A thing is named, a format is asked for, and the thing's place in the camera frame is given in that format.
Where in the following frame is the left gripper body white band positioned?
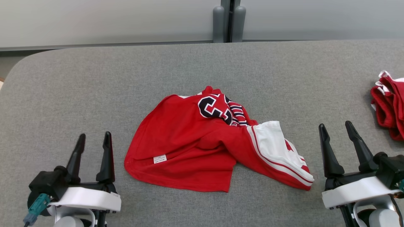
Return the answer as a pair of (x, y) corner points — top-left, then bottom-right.
(48, 182), (122, 212)

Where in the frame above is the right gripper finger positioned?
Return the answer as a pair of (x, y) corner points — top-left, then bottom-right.
(318, 123), (345, 179)
(345, 120), (378, 172)

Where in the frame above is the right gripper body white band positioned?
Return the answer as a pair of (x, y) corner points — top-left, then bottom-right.
(322, 172), (402, 209)

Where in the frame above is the red jersey white trim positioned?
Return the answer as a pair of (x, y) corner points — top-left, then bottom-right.
(124, 86), (315, 193)

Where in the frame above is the left black cable teal connector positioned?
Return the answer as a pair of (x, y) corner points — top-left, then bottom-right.
(23, 193), (51, 227)

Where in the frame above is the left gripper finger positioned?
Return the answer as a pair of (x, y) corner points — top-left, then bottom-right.
(96, 131), (116, 184)
(66, 133), (86, 185)

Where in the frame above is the grey partition base rail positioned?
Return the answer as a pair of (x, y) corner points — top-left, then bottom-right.
(242, 38), (404, 42)
(0, 40), (214, 52)

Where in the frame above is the grey partition post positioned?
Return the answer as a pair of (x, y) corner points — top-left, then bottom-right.
(221, 0), (241, 43)

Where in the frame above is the grey cylindrical post foot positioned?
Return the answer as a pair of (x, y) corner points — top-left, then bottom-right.
(232, 6), (246, 43)
(213, 6), (225, 43)

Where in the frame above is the red shorts white side stripe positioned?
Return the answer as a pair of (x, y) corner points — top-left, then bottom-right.
(370, 71), (404, 141)

